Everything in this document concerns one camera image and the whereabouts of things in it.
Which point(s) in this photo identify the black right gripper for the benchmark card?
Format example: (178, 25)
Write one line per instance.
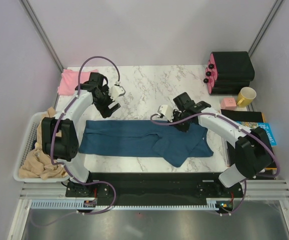
(184, 129)

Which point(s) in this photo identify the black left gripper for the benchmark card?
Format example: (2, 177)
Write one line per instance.
(104, 110)

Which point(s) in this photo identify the blue t-shirt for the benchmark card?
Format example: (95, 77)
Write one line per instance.
(144, 139)

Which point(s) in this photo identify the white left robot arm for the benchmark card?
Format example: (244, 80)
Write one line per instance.
(59, 133)

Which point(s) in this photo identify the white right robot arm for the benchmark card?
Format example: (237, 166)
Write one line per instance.
(205, 115)

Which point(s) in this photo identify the pink folded t-shirt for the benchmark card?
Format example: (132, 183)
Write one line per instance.
(69, 81)

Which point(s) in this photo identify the pink power socket cube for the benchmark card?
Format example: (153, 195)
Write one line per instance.
(228, 103)

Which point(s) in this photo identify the black pink drawer organizer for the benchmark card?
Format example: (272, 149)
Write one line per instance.
(227, 72)

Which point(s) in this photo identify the yellow mug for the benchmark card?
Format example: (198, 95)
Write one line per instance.
(245, 97)

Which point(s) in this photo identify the blue illustrated book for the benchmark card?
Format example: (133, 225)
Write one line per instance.
(265, 126)

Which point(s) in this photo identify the white plastic basket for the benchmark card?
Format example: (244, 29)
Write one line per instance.
(26, 146)

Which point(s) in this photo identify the beige t-shirt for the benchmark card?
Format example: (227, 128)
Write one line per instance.
(37, 164)

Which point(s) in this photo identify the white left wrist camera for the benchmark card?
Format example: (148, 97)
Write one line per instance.
(116, 91)

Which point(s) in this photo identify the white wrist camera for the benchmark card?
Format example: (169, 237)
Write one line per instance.
(116, 91)
(166, 111)

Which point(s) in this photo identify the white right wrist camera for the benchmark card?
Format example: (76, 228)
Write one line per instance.
(166, 111)

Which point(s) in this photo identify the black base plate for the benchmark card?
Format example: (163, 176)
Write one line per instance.
(153, 188)

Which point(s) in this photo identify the aluminium frame rail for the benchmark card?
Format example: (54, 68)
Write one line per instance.
(41, 32)
(265, 26)

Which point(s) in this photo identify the white slotted cable duct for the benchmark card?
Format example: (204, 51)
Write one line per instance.
(88, 204)

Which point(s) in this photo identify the aluminium frame rail right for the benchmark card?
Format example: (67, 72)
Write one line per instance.
(265, 26)

